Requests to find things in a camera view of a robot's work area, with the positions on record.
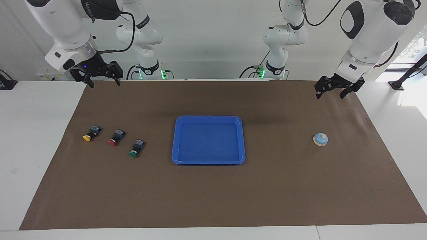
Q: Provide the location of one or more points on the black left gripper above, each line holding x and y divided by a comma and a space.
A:
337, 83

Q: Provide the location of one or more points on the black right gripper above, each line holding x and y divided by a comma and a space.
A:
95, 68

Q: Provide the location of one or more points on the yellow push button switch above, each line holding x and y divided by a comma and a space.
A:
89, 136

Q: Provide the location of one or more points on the red push button switch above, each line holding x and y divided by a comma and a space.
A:
115, 139

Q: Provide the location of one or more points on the green push button switch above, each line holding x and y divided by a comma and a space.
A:
135, 150

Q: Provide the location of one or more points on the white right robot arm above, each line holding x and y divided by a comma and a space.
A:
66, 26

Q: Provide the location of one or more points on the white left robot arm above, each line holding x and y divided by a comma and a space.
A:
370, 33

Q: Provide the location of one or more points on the light blue desk bell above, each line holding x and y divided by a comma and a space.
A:
321, 139

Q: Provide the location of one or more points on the blue plastic tray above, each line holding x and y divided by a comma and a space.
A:
208, 140

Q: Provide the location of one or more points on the white power box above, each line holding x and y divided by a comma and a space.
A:
46, 76

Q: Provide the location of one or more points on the black stand with angled rod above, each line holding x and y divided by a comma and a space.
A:
397, 85

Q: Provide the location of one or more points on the small black stand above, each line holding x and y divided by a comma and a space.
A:
6, 85

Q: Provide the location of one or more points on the brown table mat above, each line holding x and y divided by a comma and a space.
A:
213, 193

